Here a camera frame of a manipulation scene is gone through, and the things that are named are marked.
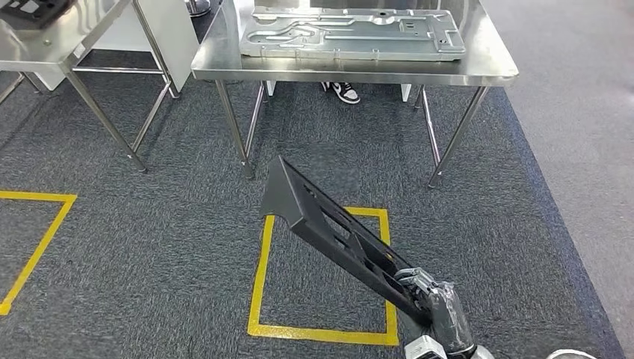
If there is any black plastic frame part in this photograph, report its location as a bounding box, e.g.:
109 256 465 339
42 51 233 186
259 156 432 328
0 0 76 31

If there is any stamped grey metal panel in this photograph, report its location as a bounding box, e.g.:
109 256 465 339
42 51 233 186
238 5 467 63

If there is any person's foot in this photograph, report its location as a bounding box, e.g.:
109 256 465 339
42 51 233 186
321 82 362 105

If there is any black barrier stanchion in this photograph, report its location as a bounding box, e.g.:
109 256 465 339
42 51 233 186
184 0 212 18

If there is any yellow floor tape square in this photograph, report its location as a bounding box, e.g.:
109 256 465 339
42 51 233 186
0 190 79 316
247 206 400 347

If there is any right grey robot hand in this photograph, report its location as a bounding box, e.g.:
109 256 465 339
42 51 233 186
393 267 476 358

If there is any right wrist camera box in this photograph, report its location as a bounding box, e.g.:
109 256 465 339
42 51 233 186
403 335 449 359

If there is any stainless steel workbench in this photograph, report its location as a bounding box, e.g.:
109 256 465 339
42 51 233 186
190 0 520 189
0 0 182 174

